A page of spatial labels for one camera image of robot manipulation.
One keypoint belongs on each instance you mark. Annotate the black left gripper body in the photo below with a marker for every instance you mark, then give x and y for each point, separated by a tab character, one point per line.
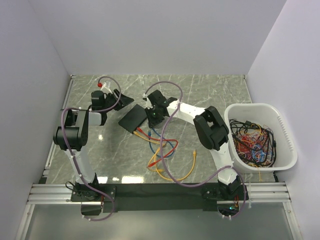
112	102

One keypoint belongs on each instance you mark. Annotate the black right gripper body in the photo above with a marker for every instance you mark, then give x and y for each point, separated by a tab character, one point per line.
154	116

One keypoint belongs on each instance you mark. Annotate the black network switch box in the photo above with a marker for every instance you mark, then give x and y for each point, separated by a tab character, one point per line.
133	119

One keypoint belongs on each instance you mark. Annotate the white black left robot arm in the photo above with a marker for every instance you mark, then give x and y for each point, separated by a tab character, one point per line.
72	133

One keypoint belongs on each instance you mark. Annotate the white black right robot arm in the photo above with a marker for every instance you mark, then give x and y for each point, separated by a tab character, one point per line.
211	129

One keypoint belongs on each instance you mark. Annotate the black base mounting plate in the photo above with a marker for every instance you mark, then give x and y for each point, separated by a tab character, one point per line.
155	196

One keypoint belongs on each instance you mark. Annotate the white plastic basket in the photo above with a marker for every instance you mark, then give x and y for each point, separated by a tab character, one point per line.
259	139

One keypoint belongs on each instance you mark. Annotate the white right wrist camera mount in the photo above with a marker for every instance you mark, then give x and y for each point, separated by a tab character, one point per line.
148	103

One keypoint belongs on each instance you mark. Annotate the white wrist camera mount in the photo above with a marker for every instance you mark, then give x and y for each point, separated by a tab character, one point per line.
148	103
105	86

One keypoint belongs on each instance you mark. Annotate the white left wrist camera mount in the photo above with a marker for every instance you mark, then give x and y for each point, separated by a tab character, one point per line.
105	86

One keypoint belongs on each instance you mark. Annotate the aluminium front frame rail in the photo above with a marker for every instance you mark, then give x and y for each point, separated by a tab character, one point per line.
55	194

